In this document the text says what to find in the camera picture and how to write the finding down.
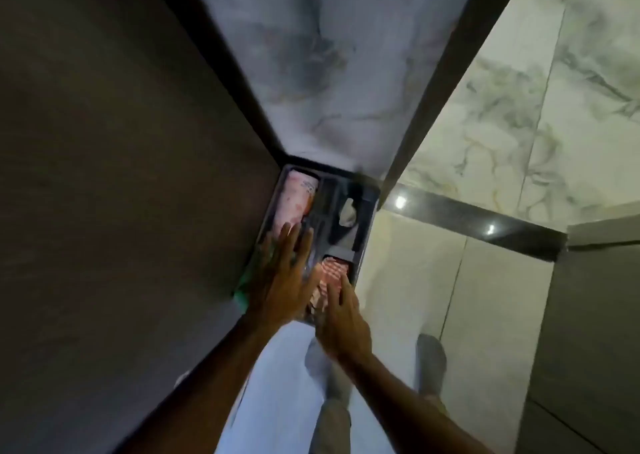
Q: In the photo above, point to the person's left hand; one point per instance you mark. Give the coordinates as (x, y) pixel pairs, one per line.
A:
(280, 289)

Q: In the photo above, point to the person's right hand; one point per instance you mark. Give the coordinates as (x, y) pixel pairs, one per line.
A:
(345, 329)

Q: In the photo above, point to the pink checked cleaning cloth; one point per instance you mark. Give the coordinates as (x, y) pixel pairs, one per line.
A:
(334, 269)

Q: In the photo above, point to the dark plastic organizer tray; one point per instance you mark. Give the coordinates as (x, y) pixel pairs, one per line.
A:
(327, 196)

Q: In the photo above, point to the person's right forearm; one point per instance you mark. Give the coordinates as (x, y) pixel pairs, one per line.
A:
(410, 413)

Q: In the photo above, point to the person's left forearm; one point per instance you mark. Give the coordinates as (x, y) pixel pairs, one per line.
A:
(200, 398)

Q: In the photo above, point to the green cloth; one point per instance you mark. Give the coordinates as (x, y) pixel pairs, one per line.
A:
(245, 286)

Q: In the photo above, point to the pink patterned rolled cloth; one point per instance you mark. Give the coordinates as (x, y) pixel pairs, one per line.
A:
(295, 204)

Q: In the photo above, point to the beige trousers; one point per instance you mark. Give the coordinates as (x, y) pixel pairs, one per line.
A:
(330, 428)

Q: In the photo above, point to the white crumpled cloth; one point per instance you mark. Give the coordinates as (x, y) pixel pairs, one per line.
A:
(347, 213)

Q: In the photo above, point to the dark brown cabinet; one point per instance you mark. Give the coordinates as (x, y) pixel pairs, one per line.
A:
(100, 169)

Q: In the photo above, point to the grey door frame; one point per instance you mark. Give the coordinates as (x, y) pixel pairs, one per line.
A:
(450, 59)
(590, 344)

